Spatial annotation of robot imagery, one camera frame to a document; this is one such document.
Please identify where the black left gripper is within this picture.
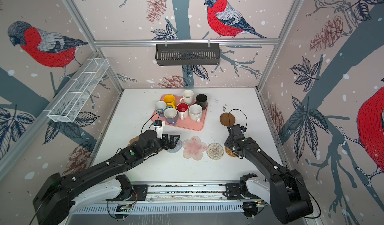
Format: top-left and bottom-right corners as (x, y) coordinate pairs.
(143, 132), (181, 159)

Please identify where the rattan round woven coaster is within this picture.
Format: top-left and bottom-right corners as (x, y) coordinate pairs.
(225, 147), (238, 158)

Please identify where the blue grey woven coaster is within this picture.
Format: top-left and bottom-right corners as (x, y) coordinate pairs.
(167, 139), (183, 153)

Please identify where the multicolour zigzag woven coaster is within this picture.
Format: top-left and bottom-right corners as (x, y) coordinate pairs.
(206, 143), (224, 161)

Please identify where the dark wooden round coaster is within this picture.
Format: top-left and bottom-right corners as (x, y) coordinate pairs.
(220, 113), (236, 127)

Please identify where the pink flower shaped coaster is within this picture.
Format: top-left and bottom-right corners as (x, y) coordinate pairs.
(182, 136), (207, 161)

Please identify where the lavender mug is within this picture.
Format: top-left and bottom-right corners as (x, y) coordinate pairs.
(164, 107), (178, 126)

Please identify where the cork flower shaped coaster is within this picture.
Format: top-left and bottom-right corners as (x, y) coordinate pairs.
(128, 136), (140, 147)

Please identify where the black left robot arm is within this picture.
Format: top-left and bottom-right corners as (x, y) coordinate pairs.
(33, 130), (180, 225)

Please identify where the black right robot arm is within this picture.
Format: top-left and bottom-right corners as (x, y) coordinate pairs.
(224, 125), (314, 224)

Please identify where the pink tray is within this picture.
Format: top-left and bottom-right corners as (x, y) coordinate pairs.
(151, 94), (208, 131)

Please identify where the blue patterned mug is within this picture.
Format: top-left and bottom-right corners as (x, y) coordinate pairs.
(155, 101), (168, 117)

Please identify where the red inside white mug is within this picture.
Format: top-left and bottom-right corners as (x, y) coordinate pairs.
(176, 103), (189, 121)

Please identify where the yellow mug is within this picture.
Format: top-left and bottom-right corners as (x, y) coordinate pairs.
(163, 95), (177, 109)

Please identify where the cream mug at back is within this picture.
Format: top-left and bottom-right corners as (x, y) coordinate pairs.
(180, 90), (194, 106)

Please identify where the black mug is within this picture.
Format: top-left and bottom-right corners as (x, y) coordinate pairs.
(196, 94), (208, 111)

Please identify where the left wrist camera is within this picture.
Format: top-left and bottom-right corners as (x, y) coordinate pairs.
(154, 120), (166, 139)

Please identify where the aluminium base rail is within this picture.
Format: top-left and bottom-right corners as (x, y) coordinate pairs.
(75, 177), (272, 219)

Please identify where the black hanging wire basket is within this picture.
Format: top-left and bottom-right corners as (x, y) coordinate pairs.
(155, 44), (221, 66)

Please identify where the white wire mesh shelf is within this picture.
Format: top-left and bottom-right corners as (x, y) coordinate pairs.
(48, 58), (110, 123)

